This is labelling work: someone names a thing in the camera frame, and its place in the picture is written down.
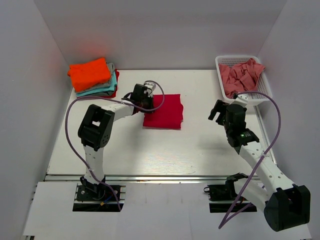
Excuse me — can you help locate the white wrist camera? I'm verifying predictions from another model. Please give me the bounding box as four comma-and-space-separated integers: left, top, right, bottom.
144, 82, 156, 94
232, 93, 249, 107

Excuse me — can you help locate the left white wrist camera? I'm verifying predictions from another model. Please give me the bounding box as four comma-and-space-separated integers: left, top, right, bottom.
144, 82, 156, 94

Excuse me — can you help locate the folded grey t shirt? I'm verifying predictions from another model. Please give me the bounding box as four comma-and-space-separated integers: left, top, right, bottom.
84, 61, 114, 90

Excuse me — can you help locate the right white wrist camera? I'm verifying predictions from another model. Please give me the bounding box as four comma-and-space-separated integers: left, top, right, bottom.
232, 93, 249, 107

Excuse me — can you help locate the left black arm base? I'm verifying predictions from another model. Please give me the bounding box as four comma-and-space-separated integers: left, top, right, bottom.
72, 176, 126, 213

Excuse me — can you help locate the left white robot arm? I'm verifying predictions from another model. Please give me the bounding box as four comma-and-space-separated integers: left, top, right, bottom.
78, 82, 156, 200

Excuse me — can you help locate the crumpled pink t shirt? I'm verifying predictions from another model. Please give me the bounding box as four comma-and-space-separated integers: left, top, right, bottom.
218, 58, 266, 99

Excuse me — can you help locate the white plastic basket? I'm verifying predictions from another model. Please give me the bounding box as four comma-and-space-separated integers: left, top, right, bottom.
215, 55, 272, 107

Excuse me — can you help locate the aluminium table rail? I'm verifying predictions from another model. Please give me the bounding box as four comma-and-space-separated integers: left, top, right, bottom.
45, 103, 270, 182

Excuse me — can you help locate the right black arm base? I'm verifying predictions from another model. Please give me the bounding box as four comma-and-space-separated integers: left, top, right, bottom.
203, 173, 257, 213

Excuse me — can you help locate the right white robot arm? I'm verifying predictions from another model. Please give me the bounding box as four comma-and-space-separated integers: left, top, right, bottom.
208, 100, 311, 232

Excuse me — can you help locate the folded dark red t shirt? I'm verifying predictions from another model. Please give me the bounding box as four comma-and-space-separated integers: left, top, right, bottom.
87, 79, 118, 98

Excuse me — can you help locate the folded orange t shirt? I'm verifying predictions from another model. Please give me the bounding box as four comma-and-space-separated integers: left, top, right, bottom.
67, 57, 111, 92

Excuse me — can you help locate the folded turquoise t shirt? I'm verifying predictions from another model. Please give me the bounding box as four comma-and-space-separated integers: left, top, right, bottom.
75, 69, 119, 98

